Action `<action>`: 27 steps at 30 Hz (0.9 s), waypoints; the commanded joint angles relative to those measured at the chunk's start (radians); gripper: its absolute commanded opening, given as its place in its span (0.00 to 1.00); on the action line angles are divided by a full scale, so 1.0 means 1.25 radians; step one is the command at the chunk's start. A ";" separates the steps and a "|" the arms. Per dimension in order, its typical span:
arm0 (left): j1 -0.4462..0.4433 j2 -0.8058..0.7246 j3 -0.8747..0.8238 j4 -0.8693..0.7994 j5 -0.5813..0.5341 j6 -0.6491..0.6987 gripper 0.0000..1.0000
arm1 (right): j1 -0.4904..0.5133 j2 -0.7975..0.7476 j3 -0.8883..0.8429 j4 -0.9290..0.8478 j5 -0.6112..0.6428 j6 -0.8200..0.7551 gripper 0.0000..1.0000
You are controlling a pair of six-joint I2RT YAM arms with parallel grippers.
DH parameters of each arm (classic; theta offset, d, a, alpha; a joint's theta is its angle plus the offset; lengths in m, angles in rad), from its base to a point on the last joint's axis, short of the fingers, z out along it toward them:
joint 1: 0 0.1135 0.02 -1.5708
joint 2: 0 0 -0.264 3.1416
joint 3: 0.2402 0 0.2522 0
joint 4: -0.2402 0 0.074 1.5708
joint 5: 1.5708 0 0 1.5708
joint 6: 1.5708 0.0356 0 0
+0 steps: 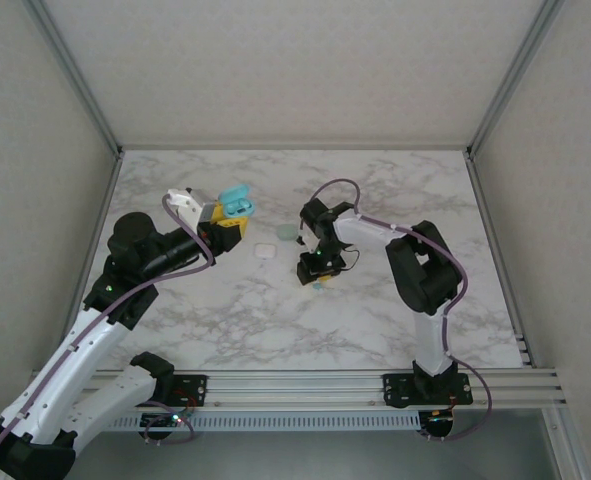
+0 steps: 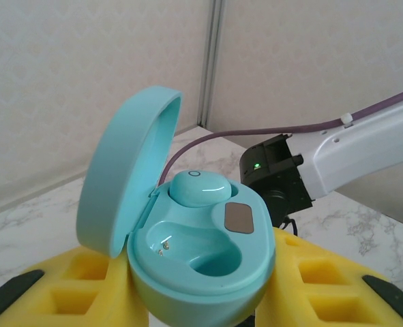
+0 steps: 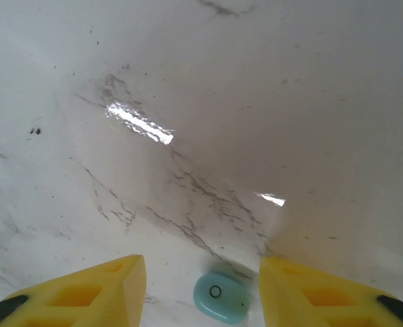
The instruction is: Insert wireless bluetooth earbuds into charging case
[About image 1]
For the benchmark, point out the blue earbud charging case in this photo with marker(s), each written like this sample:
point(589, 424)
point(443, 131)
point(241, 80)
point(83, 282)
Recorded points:
point(236, 200)

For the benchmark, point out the mint green earbud charging case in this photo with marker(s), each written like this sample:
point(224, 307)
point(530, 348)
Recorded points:
point(286, 231)

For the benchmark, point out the white earbud charging case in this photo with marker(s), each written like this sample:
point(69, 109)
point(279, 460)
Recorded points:
point(266, 251)

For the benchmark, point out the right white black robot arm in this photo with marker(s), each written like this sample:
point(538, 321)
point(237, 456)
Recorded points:
point(370, 232)

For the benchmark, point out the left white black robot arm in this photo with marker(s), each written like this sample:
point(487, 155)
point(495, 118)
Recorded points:
point(75, 360)

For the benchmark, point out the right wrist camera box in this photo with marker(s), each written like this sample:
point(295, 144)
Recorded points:
point(301, 240)

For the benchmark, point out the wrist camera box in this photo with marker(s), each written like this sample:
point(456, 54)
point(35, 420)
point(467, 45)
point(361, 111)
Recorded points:
point(301, 240)
point(190, 207)

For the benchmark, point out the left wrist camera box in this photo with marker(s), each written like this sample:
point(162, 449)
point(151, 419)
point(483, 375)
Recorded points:
point(190, 207)

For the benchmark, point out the aluminium table edge rail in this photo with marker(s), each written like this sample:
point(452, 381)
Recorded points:
point(100, 225)
point(480, 195)

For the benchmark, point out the aluminium table rear rail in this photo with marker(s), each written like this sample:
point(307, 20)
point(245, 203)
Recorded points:
point(225, 148)

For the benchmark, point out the aluminium mounting rail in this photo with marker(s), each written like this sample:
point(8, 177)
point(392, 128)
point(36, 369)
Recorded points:
point(295, 385)

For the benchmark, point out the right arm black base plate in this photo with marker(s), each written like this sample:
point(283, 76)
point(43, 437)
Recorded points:
point(400, 387)

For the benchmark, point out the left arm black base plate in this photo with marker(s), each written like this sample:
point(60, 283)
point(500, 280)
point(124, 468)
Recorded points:
point(190, 387)

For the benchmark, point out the aluminium frame post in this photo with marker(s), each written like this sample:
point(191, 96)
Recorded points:
point(514, 75)
point(77, 75)

